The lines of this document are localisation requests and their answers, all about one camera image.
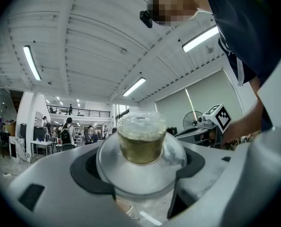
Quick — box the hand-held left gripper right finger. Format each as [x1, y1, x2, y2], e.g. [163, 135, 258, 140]
[165, 124, 281, 227]

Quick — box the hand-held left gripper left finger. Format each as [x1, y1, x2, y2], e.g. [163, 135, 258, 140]
[9, 142, 141, 227]

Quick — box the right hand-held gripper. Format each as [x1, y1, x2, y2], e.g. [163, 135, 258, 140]
[175, 104, 232, 148]

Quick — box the small clear bottle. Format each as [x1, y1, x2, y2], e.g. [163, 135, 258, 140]
[96, 111, 188, 200]

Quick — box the person's right forearm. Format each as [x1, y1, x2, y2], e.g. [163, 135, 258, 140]
[222, 98, 265, 148]

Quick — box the person's right hand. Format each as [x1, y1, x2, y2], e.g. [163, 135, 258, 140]
[208, 130, 219, 148]

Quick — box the grey roller blind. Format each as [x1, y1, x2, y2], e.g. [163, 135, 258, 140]
[185, 69, 245, 127]
[154, 88, 195, 131]

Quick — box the white table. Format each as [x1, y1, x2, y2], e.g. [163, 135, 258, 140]
[31, 140, 53, 162]

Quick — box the white marble pattern cabinet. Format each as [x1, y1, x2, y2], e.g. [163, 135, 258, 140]
[9, 136, 27, 163]

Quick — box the black backpack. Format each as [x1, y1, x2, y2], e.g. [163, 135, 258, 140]
[60, 126, 71, 144]

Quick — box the tall glass window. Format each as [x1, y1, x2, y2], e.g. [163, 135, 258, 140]
[114, 104, 130, 120]

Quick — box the white ceiling tube light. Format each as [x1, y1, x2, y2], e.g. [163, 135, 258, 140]
[123, 77, 146, 97]
[182, 25, 220, 53]
[23, 45, 42, 81]

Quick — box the black mezzanine railing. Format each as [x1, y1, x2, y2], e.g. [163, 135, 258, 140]
[46, 104, 111, 118]

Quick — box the person's navy t-shirt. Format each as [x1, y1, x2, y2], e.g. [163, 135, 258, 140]
[202, 0, 281, 132]

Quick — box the person's head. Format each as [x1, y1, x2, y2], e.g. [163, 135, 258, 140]
[147, 0, 212, 27]

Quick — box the black pedestal fan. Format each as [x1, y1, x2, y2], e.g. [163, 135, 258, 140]
[183, 111, 204, 130]

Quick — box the person's right white strap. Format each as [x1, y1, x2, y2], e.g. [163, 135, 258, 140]
[236, 55, 246, 87]

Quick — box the black head-worn camera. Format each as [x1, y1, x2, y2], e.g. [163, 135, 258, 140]
[140, 10, 153, 29]

